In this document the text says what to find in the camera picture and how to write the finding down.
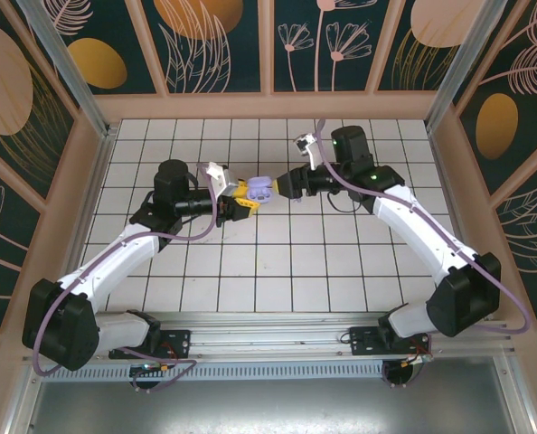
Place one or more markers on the lilac earbud charging case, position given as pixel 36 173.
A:
pixel 259 183

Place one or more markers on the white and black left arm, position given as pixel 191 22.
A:
pixel 115 253

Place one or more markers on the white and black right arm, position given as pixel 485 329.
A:
pixel 413 226

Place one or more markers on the grey metal base sheet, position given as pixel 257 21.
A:
pixel 273 407

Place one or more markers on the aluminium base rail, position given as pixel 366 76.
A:
pixel 273 339

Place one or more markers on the aluminium frame post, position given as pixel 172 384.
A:
pixel 65 68
pixel 463 68

